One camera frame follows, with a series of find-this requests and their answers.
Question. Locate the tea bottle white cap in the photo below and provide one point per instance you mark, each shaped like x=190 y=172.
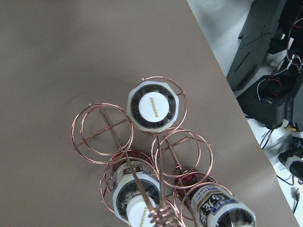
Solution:
x=152 y=106

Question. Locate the copper wire bottle basket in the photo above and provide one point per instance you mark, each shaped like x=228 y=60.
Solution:
x=102 y=133

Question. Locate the black equipment case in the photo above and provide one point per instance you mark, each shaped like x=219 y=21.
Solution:
x=272 y=26

